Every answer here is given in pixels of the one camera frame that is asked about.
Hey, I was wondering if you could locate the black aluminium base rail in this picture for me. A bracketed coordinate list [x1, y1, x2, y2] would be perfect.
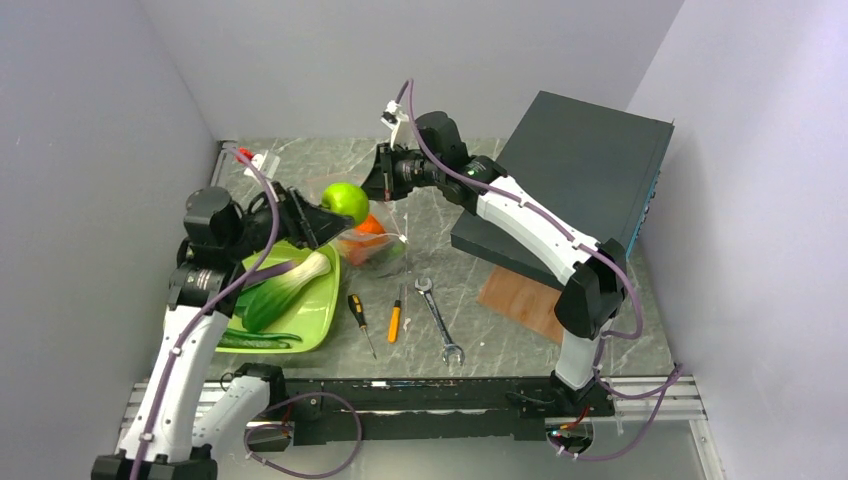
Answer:
[91, 363, 707, 479]

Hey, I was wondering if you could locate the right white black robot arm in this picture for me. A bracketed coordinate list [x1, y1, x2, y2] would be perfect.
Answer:
[362, 101, 627, 415]

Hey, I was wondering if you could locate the green bok choy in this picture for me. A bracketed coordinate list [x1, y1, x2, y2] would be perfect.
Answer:
[237, 251, 331, 333]

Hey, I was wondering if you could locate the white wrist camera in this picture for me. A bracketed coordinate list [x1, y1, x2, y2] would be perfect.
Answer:
[238, 147, 281, 180]
[380, 100, 414, 149]

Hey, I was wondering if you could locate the green plastic tray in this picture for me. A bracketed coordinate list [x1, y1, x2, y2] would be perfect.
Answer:
[163, 241, 342, 355]

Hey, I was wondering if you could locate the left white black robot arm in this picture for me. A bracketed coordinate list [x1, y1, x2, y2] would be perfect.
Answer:
[90, 181, 360, 479]

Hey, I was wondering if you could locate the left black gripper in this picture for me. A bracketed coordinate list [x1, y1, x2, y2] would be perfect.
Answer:
[224, 181, 352, 260]

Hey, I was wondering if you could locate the orange utility knife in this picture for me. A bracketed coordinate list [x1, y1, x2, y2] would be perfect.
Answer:
[387, 284, 404, 344]

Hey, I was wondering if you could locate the black yellow screwdriver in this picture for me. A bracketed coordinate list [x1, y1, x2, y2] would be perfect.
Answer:
[347, 294, 377, 359]

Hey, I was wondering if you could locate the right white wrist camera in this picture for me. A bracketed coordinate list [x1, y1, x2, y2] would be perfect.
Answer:
[380, 100, 414, 149]

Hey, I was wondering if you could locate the brown wooden board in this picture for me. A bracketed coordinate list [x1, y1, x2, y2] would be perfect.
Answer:
[478, 266, 564, 344]

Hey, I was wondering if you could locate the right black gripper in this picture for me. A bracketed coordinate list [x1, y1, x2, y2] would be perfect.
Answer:
[356, 142, 444, 201]

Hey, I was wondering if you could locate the clear zip top bag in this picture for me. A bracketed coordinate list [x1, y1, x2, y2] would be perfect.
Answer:
[307, 175, 407, 277]

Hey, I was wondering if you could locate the orange fruit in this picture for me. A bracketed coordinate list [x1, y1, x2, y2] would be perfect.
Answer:
[352, 214, 386, 241]

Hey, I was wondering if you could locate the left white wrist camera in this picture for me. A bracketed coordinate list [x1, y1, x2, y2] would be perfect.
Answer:
[238, 147, 281, 180]

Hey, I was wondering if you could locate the purple eggplant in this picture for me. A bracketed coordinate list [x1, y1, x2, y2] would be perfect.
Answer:
[244, 261, 297, 288]

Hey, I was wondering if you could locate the dark green cucumber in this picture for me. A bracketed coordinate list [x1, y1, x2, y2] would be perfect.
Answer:
[218, 328, 303, 350]

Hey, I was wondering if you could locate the green apple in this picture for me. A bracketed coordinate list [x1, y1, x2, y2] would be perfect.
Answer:
[320, 182, 370, 227]

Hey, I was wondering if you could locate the red bell pepper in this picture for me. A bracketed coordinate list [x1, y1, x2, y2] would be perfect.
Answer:
[339, 237, 390, 266]

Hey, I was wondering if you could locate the large dark grey box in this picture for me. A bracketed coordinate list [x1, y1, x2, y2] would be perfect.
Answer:
[450, 90, 676, 293]

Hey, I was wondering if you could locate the silver open-end wrench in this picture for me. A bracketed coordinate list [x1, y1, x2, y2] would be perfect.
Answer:
[414, 277, 465, 366]

